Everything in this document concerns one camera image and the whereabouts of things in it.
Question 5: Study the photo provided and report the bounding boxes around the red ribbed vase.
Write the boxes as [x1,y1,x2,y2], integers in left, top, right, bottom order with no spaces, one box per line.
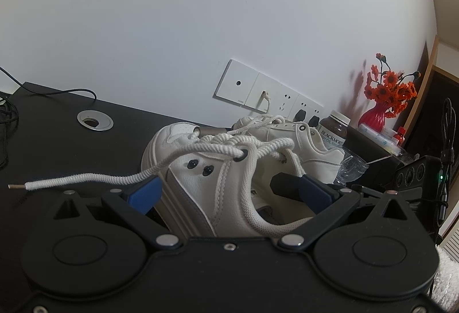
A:
[358,101,390,131]

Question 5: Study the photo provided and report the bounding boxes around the metal desk cable grommet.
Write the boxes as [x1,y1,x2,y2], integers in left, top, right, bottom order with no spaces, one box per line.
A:
[77,110,114,130]

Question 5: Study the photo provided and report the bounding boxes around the white fluffy cloth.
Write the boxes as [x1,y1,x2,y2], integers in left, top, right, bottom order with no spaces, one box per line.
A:
[432,245,459,311]

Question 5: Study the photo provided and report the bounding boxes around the small red-capped bottle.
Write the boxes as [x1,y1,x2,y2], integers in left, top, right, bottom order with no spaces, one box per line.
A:
[392,127,407,147]

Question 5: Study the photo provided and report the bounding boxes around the clear plastic packet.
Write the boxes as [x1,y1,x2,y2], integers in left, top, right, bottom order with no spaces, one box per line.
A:
[359,123,400,156]

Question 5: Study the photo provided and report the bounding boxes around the white wall plate round port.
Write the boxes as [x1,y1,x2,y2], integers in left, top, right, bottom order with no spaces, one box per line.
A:
[214,59,259,107]

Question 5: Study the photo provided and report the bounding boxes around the white power socket plate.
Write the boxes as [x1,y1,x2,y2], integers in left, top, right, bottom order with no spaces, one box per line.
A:
[292,98,324,127]
[274,89,301,120]

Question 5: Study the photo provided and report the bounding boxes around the black box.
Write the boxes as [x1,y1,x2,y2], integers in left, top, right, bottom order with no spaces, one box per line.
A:
[346,127,406,184]

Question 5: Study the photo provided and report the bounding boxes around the orange artificial flowers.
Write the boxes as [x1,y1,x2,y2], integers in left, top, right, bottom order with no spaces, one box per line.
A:
[365,53,421,118]

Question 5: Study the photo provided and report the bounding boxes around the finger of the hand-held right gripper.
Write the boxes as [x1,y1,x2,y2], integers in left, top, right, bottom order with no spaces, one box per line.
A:
[270,172,306,201]

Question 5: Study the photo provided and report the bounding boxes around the white slatted panel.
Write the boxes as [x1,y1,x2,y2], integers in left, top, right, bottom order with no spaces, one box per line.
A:
[435,223,459,250]

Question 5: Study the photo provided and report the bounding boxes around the grey cylindrical tube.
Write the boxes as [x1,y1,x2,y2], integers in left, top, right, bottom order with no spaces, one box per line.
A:
[197,126,232,137]

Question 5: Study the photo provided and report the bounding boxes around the white network wall plate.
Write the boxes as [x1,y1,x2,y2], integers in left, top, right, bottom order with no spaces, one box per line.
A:
[245,72,287,113]

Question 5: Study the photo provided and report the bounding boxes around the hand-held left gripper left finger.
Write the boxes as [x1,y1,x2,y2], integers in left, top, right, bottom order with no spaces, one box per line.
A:
[51,175,181,251]

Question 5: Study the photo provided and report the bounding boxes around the brown supplement bottle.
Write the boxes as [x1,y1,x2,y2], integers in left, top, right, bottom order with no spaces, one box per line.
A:
[317,110,351,153]

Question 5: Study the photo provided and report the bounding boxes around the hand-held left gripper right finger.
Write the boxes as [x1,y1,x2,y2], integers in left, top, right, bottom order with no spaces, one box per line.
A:
[278,175,417,252]

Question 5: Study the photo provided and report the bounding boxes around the black hanging cable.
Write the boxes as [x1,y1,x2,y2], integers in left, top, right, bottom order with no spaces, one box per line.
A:
[439,97,456,218]

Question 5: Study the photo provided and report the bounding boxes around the thin black cable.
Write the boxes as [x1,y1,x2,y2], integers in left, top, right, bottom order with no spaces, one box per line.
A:
[0,65,97,102]

